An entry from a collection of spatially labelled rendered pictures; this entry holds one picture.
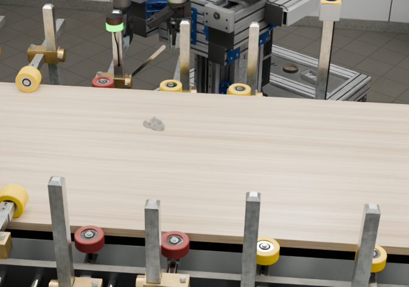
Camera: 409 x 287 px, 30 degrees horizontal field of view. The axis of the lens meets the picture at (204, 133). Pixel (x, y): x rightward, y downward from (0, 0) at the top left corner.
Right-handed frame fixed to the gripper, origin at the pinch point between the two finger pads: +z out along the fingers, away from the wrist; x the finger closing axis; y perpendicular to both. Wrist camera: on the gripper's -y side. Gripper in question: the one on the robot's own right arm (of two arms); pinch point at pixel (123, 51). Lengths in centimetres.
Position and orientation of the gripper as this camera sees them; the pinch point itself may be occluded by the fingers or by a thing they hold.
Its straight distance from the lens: 322.0
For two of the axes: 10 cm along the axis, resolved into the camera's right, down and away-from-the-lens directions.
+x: -10.0, -0.6, 0.6
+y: 0.8, -5.4, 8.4
